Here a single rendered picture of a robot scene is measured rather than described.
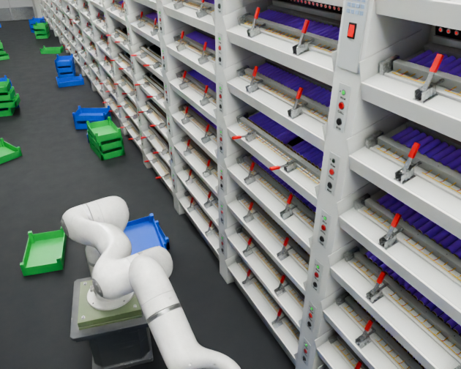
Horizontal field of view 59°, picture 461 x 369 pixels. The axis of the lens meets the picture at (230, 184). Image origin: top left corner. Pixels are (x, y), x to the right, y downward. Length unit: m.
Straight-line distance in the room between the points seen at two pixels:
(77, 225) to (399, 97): 1.06
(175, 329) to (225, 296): 1.13
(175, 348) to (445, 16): 0.88
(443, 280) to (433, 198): 0.20
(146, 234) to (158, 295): 1.38
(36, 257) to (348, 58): 2.05
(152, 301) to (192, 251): 1.39
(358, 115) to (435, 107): 0.22
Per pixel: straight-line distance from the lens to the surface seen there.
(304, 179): 1.33
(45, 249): 2.63
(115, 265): 1.21
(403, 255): 1.09
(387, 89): 0.98
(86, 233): 1.45
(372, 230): 1.15
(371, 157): 1.08
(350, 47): 1.04
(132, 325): 1.70
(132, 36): 2.94
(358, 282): 1.27
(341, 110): 1.08
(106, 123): 3.71
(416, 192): 0.98
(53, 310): 2.25
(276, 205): 1.53
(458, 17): 0.87
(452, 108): 0.91
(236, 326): 2.02
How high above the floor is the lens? 1.55
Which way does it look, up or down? 31 degrees down
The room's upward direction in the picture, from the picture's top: straight up
